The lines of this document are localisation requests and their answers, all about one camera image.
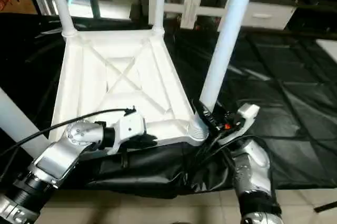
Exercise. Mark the white plastic table top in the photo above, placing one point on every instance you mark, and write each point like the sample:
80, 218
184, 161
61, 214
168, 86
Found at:
116, 77

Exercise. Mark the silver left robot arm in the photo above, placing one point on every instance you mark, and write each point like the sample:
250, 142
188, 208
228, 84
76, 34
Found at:
52, 161

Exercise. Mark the black work mat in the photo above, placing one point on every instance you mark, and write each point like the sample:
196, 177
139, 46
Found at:
274, 77

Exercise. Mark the white flat board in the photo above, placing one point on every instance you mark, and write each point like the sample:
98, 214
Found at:
329, 50

